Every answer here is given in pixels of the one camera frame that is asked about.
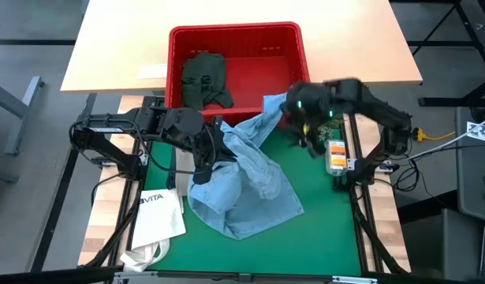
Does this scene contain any black table base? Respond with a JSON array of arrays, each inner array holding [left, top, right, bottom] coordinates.
[[407, 0, 485, 107]]

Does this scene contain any dark green garment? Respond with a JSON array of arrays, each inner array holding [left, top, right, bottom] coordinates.
[[181, 50, 235, 111]]

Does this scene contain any light wooden table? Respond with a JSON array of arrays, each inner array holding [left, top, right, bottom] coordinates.
[[60, 0, 423, 94]]

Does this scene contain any black steel floor beam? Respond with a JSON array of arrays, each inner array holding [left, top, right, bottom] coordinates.
[[28, 92, 98, 273]]

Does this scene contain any beige garment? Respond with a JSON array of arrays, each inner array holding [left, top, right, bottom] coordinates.
[[174, 148, 196, 197]]

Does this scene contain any grey metal box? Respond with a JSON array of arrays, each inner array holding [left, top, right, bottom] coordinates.
[[397, 208, 483, 281]]

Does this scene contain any grey table leg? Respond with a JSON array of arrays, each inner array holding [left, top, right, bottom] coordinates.
[[0, 76, 46, 157]]

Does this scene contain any grey cabinet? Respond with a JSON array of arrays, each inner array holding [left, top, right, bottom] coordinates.
[[454, 106, 485, 224]]

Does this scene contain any white metal bracket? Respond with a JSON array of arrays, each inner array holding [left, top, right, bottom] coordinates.
[[331, 275, 379, 284]]

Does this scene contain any yellow power cord plug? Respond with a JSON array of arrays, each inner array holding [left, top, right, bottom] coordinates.
[[413, 127, 457, 143]]

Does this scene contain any pale blue denim garment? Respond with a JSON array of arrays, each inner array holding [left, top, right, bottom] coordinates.
[[186, 92, 306, 241]]

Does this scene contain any small artificial potted plant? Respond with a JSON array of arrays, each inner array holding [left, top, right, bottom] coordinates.
[[315, 115, 345, 143]]

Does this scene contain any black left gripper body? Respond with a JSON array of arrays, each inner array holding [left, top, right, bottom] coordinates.
[[162, 106, 238, 185]]

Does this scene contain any red plastic laundry bin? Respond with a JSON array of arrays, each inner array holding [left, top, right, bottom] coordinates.
[[165, 21, 311, 128]]

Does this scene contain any orange white printed card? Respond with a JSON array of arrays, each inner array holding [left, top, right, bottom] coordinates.
[[324, 140, 349, 178]]

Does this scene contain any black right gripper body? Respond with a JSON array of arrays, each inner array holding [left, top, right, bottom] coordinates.
[[283, 80, 340, 159]]

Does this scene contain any white canvas tote bag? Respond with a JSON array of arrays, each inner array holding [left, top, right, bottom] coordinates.
[[119, 188, 187, 273]]

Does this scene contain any white printed sign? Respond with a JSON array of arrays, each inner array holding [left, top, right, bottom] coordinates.
[[465, 121, 485, 144]]

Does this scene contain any green table mat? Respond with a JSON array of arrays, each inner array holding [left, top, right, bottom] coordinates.
[[129, 101, 364, 277]]

